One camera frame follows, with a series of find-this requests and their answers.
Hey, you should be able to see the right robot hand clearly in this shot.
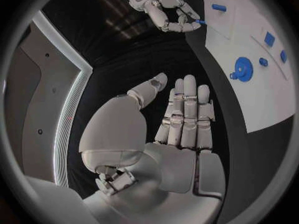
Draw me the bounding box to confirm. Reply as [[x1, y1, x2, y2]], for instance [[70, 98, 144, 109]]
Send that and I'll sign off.
[[124, 0, 202, 33]]

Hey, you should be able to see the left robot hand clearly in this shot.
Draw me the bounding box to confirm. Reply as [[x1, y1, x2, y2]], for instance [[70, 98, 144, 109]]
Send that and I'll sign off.
[[78, 72, 227, 224]]

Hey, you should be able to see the white task board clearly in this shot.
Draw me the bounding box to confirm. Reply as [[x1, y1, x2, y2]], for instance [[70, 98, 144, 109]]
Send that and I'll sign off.
[[202, 0, 298, 134]]

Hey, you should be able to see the blue cylinder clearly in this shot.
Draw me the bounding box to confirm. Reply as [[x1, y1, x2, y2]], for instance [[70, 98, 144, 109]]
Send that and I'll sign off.
[[211, 3, 228, 13]]

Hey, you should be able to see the blue gear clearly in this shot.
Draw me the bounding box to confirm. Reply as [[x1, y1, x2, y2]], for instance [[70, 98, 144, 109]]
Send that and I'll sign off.
[[229, 56, 254, 83]]

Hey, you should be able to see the small blue block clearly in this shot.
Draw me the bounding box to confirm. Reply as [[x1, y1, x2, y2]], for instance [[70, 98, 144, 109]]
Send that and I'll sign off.
[[280, 49, 289, 64]]

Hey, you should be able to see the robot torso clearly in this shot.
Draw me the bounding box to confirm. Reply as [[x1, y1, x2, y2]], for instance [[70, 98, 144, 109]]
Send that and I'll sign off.
[[3, 10, 94, 188]]

